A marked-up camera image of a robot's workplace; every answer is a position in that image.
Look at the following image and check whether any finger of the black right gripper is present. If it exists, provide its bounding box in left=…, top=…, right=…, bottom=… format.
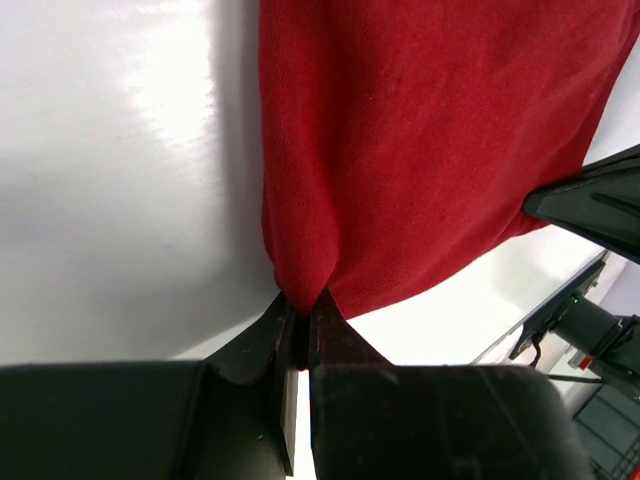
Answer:
left=522, top=145, right=639, bottom=263

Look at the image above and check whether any red t shirt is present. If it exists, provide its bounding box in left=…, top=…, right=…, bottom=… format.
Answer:
left=259, top=1, right=639, bottom=318

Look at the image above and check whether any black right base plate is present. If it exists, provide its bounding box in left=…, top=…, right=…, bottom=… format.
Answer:
left=508, top=252, right=609, bottom=360

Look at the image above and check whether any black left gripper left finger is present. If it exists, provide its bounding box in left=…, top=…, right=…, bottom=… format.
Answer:
left=1, top=296, right=298, bottom=479

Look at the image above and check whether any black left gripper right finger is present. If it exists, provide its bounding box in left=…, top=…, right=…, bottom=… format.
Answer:
left=308, top=292, right=592, bottom=480

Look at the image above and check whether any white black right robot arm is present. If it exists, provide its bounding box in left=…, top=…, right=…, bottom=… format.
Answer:
left=509, top=145, right=639, bottom=389

